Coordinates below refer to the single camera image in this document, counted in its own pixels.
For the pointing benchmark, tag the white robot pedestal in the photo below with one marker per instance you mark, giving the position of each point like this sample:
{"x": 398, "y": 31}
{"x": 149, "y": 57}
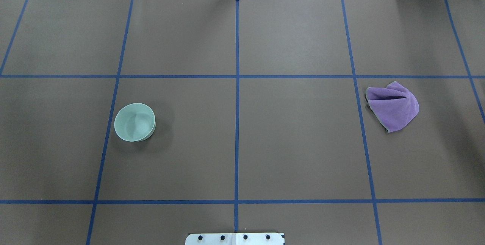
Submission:
{"x": 235, "y": 239}

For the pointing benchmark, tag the mint green bowl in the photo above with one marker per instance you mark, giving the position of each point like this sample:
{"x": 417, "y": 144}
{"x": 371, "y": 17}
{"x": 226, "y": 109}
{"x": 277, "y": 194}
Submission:
{"x": 135, "y": 122}

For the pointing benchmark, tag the purple microfiber cloth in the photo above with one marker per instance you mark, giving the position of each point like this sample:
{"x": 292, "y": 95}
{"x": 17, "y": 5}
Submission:
{"x": 394, "y": 105}

